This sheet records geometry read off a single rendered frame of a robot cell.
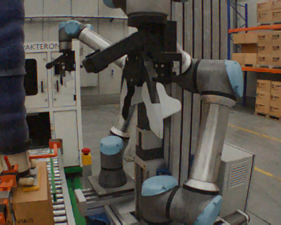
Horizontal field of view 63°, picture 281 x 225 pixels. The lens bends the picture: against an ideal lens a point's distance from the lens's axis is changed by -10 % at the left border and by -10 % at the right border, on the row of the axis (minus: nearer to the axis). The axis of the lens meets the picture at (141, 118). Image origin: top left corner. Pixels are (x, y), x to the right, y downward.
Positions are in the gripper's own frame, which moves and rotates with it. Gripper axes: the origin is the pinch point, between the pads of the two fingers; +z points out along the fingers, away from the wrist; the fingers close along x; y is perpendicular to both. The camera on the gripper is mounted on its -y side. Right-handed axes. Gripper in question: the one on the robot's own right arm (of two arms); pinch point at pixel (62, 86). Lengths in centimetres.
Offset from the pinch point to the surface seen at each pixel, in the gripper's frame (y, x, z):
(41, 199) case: -19, -15, 57
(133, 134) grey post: 147, 245, 107
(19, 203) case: -31, -16, 58
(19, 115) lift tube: -25.1, 5.2, 14.6
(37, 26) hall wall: 16, 856, -164
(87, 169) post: 18, 28, 63
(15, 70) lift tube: -25.9, 3.8, -10.4
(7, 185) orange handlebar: -34, -24, 43
